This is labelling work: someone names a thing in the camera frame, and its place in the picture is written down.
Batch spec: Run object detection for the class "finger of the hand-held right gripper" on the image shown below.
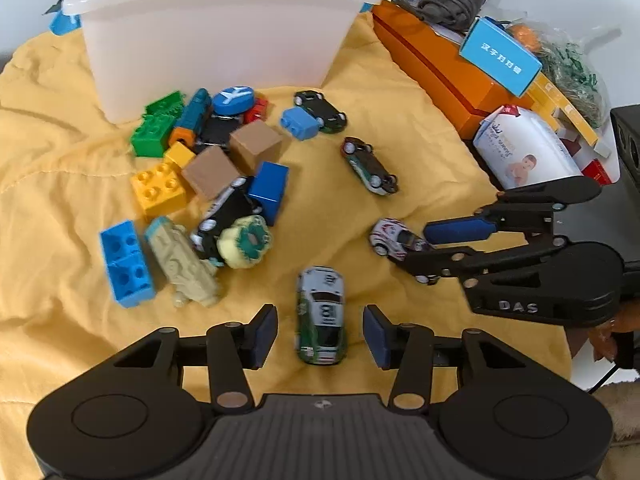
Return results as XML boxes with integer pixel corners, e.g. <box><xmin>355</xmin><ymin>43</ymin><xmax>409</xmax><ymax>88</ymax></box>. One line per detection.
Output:
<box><xmin>400</xmin><ymin>237</ymin><xmax>568</xmax><ymax>286</ymax></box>
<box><xmin>424</xmin><ymin>176</ymin><xmax>601</xmax><ymax>246</ymax></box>

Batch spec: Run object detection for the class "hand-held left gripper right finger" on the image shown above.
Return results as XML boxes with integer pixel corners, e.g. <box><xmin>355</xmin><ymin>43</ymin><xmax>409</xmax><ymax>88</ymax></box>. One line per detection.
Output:
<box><xmin>363</xmin><ymin>304</ymin><xmax>531</xmax><ymax>415</ymax></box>

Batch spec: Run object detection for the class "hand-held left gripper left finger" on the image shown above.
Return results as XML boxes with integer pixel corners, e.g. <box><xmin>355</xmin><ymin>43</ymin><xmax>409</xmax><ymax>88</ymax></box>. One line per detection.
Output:
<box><xmin>111</xmin><ymin>304</ymin><xmax>279</xmax><ymax>415</ymax></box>

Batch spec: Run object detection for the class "white and red toy car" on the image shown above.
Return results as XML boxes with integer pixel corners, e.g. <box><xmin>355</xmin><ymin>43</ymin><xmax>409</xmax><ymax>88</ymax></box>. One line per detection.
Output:
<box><xmin>370</xmin><ymin>218</ymin><xmax>437</xmax><ymax>286</ymax></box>

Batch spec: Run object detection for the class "green and white toy car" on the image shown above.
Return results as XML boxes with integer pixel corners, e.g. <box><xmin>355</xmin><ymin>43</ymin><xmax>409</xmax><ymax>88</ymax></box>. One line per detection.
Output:
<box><xmin>294</xmin><ymin>266</ymin><xmax>348</xmax><ymax>366</ymax></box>

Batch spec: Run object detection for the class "long blue brick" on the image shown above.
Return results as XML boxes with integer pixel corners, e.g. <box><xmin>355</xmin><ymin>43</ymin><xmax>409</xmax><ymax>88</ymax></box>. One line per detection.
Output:
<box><xmin>99</xmin><ymin>220</ymin><xmax>155</xmax><ymax>309</ymax></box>

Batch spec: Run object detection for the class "white plastic bin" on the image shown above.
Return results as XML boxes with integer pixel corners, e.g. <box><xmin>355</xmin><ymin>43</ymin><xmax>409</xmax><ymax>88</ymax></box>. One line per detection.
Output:
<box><xmin>61</xmin><ymin>0</ymin><xmax>383</xmax><ymax>125</ymax></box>

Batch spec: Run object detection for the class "person's right hand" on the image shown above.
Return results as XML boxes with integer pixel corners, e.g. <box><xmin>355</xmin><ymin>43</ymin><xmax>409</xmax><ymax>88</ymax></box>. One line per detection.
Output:
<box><xmin>589</xmin><ymin>300</ymin><xmax>640</xmax><ymax>362</ymax></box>

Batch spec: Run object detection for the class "green and cream flower toy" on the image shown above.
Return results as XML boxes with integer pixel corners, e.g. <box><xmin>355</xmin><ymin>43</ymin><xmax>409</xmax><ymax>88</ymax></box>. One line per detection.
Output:
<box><xmin>217</xmin><ymin>214</ymin><xmax>275</xmax><ymax>270</ymax></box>

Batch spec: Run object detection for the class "white wet wipes pack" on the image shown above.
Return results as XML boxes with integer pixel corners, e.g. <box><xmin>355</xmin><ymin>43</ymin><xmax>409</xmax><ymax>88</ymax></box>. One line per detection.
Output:
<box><xmin>472</xmin><ymin>105</ymin><xmax>586</xmax><ymax>191</ymax></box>

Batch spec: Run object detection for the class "dark green red toy car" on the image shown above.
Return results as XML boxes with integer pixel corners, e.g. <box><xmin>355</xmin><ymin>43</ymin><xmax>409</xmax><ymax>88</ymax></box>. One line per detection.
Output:
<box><xmin>341</xmin><ymin>136</ymin><xmax>400</xmax><ymax>196</ymax></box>

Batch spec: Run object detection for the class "beige toy tank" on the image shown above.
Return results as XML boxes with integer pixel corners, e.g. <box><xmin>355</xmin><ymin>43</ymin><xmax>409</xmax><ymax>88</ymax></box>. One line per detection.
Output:
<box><xmin>144</xmin><ymin>216</ymin><xmax>222</xmax><ymax>309</ymax></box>

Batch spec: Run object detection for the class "small red box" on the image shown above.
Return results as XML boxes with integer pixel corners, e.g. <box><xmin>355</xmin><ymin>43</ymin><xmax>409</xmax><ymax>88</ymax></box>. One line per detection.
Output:
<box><xmin>581</xmin><ymin>157</ymin><xmax>614</xmax><ymax>187</ymax></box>

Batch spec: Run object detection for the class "black and white toy car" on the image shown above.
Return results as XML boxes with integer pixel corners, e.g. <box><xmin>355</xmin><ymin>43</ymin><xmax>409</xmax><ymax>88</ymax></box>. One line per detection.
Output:
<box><xmin>190</xmin><ymin>177</ymin><xmax>264</xmax><ymax>263</ymax></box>

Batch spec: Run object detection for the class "dark blue block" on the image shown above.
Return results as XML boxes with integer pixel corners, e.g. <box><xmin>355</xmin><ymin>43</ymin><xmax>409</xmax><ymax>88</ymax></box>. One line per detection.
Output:
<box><xmin>248</xmin><ymin>161</ymin><xmax>290</xmax><ymax>226</ymax></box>

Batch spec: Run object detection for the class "black speaker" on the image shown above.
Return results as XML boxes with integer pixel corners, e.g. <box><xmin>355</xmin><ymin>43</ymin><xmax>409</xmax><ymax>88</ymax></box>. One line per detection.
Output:
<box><xmin>610</xmin><ymin>105</ymin><xmax>640</xmax><ymax>188</ymax></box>

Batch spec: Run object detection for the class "brown fuzzy cloth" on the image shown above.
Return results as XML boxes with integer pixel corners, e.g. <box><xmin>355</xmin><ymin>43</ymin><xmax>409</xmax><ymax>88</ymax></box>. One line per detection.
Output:
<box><xmin>594</xmin><ymin>384</ymin><xmax>640</xmax><ymax>480</ymax></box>

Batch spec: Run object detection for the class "yellow box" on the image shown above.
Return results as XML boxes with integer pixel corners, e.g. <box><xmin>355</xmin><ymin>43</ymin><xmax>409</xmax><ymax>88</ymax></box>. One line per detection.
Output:
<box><xmin>520</xmin><ymin>72</ymin><xmax>614</xmax><ymax>161</ymax></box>

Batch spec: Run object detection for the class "orange box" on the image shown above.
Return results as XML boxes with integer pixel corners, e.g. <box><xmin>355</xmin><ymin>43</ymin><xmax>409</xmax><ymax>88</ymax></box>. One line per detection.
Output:
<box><xmin>372</xmin><ymin>0</ymin><xmax>536</xmax><ymax>140</ymax></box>

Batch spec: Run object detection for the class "brown cube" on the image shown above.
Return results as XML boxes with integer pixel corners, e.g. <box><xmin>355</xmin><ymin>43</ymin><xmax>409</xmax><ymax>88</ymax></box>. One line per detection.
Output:
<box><xmin>181</xmin><ymin>146</ymin><xmax>246</xmax><ymax>202</ymax></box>
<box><xmin>229</xmin><ymin>121</ymin><xmax>285</xmax><ymax>176</ymax></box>

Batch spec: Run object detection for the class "blue and white box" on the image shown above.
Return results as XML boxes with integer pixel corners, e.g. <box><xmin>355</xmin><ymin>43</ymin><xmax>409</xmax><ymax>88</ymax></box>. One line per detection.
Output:
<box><xmin>459</xmin><ymin>16</ymin><xmax>544</xmax><ymax>97</ymax></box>

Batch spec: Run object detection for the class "large yellow brick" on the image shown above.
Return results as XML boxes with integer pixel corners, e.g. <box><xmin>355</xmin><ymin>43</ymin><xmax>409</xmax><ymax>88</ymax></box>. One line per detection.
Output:
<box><xmin>130</xmin><ymin>162</ymin><xmax>195</xmax><ymax>221</ymax></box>

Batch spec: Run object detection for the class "black and green toy car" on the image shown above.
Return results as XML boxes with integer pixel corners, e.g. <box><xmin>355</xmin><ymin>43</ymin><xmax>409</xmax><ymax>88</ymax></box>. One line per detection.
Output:
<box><xmin>293</xmin><ymin>90</ymin><xmax>348</xmax><ymax>134</ymax></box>

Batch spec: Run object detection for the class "bag of green toy soldiers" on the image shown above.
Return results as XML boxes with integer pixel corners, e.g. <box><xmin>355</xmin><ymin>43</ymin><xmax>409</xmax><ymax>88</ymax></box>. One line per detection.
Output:
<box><xmin>539</xmin><ymin>35</ymin><xmax>609</xmax><ymax>128</ymax></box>

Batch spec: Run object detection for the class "small light blue brick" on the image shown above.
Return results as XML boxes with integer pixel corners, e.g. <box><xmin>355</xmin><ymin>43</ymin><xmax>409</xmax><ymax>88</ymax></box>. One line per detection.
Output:
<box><xmin>280</xmin><ymin>106</ymin><xmax>321</xmax><ymax>140</ymax></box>

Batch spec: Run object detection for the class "small yellow brick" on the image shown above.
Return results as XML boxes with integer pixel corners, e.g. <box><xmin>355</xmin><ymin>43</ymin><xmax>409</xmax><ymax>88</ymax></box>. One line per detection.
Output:
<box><xmin>163</xmin><ymin>141</ymin><xmax>197</xmax><ymax>169</ymax></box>

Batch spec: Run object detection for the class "orange round toy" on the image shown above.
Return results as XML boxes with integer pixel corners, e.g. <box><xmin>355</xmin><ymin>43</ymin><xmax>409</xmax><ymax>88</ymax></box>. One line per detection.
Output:
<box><xmin>507</xmin><ymin>21</ymin><xmax>544</xmax><ymax>54</ymax></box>

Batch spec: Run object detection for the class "red brick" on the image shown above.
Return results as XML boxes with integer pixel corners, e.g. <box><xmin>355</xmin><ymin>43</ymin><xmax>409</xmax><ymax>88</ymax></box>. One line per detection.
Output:
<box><xmin>243</xmin><ymin>98</ymin><xmax>270</xmax><ymax>125</ymax></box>

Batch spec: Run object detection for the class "teal and orange toy train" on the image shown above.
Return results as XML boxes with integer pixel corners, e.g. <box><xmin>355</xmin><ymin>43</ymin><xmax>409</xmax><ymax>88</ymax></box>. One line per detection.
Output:
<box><xmin>168</xmin><ymin>88</ymin><xmax>213</xmax><ymax>149</ymax></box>

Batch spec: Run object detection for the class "green brick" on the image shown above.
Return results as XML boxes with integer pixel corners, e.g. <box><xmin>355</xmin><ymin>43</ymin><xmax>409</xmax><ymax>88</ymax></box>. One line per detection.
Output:
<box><xmin>131</xmin><ymin>91</ymin><xmax>186</xmax><ymax>159</ymax></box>

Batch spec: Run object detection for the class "blue oval airplane toy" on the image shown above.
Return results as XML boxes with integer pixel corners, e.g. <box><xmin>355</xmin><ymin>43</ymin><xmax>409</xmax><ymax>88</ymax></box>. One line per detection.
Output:
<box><xmin>212</xmin><ymin>86</ymin><xmax>255</xmax><ymax>119</ymax></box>

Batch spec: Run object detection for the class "yellow blanket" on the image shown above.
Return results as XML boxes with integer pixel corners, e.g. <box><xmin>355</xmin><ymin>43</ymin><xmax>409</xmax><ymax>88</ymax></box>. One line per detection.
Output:
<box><xmin>0</xmin><ymin>7</ymin><xmax>573</xmax><ymax>480</ymax></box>

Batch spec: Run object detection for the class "blue plastic piece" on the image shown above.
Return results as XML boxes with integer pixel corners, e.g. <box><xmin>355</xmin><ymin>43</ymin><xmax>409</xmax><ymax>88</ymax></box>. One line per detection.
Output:
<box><xmin>49</xmin><ymin>6</ymin><xmax>84</xmax><ymax>37</ymax></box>

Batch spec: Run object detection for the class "grey cable bundle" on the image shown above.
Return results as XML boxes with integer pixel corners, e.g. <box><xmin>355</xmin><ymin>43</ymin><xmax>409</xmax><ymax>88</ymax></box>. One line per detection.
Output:
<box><xmin>417</xmin><ymin>0</ymin><xmax>484</xmax><ymax>29</ymax></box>

